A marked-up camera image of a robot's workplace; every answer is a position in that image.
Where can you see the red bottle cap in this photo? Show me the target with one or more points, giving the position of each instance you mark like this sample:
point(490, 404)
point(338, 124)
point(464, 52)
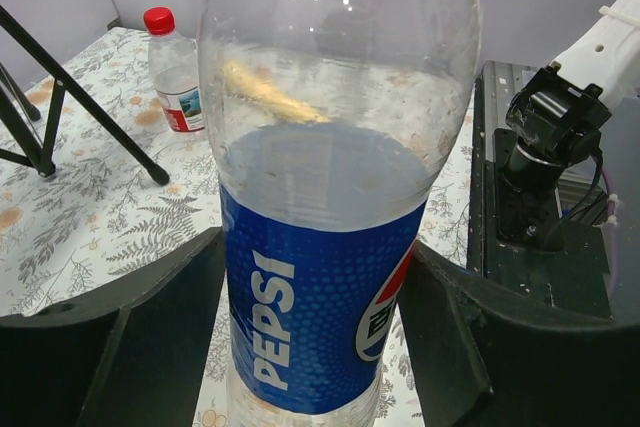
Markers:
point(159, 21)

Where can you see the red label clear bottle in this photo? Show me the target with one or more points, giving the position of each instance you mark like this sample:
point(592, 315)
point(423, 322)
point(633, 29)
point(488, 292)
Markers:
point(172, 62)

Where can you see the black music stand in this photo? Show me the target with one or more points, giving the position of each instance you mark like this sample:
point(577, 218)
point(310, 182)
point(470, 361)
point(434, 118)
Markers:
point(18, 112)

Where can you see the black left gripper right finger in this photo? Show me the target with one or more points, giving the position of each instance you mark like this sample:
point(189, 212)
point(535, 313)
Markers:
point(483, 355)

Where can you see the cream toy microphone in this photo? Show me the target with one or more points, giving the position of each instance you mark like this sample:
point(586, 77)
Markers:
point(241, 82)

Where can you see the floral tablecloth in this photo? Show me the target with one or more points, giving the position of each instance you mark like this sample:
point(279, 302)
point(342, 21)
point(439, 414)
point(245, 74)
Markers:
point(101, 216)

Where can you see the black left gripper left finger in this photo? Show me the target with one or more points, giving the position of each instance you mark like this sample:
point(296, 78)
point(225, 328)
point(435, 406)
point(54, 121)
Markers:
point(129, 353)

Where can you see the Pepsi label clear bottle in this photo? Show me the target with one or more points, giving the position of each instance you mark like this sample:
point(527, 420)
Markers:
point(320, 219)

